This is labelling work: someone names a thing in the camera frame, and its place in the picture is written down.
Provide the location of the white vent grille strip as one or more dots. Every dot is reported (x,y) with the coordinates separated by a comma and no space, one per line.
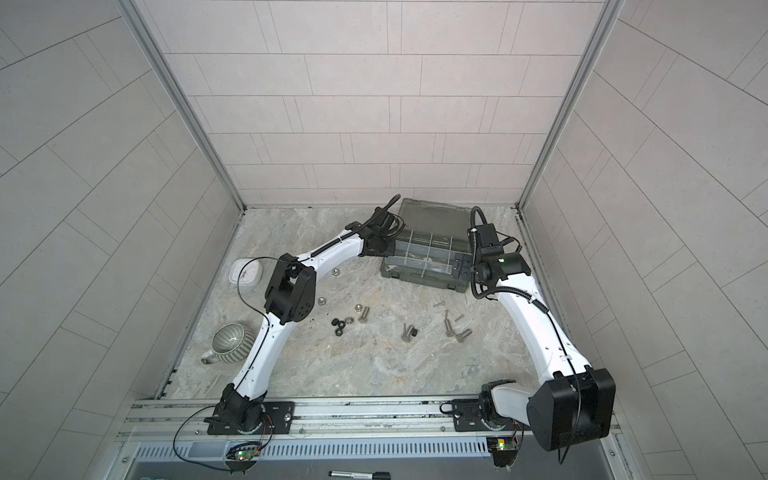
(316,449)

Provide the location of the black marker pen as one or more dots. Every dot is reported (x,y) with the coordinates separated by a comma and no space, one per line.
(359,475)

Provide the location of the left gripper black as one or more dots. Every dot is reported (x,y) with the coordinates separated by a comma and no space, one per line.
(389,249)

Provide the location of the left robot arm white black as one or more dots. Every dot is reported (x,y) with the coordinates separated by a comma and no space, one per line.
(289,299)

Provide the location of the right controller board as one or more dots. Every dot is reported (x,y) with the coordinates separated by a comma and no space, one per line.
(503,450)

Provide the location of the thick silver hex bolt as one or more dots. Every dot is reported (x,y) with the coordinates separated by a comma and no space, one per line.
(462,336)

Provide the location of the black nut cluster left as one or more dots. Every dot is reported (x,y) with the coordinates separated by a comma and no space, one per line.
(339,326)

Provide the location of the aluminium mounting rail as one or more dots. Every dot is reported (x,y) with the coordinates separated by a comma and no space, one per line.
(313,418)

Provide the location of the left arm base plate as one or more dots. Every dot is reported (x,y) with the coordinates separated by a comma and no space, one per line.
(270,417)

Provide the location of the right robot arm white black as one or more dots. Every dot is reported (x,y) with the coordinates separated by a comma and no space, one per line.
(573,402)

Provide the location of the green plastic organizer box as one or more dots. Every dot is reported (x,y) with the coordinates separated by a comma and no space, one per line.
(433,249)

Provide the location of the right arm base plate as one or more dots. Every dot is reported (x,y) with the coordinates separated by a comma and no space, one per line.
(467,416)

